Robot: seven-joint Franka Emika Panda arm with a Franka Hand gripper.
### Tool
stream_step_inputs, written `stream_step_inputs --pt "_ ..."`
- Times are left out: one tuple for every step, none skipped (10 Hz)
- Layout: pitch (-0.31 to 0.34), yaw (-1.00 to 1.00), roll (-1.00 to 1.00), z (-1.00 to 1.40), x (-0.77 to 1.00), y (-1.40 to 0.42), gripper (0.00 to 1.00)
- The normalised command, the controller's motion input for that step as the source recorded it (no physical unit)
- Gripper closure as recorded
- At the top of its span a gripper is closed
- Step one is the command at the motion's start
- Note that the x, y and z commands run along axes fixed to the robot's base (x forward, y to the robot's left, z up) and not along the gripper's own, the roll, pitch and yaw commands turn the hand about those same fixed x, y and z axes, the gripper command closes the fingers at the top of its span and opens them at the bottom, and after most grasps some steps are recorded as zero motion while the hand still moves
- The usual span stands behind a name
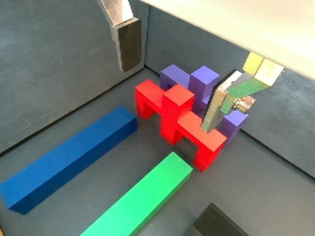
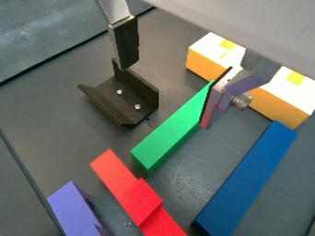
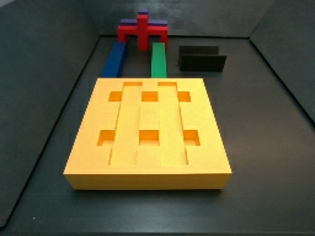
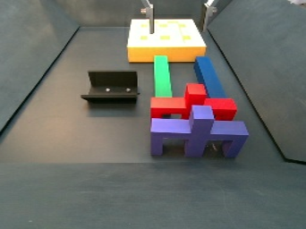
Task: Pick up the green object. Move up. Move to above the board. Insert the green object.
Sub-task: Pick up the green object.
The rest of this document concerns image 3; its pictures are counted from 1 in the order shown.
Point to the green bar block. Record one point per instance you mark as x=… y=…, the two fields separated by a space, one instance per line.
x=158 y=60

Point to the yellow slotted board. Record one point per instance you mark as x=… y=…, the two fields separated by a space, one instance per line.
x=148 y=138

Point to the blue bar block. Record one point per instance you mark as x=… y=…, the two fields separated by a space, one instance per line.
x=115 y=60

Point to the black U-shaped block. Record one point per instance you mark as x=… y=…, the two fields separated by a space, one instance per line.
x=201 y=59

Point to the red cross-shaped block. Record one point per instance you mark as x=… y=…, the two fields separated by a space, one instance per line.
x=142 y=31

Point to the purple block behind red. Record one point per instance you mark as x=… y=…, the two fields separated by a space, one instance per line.
x=152 y=22

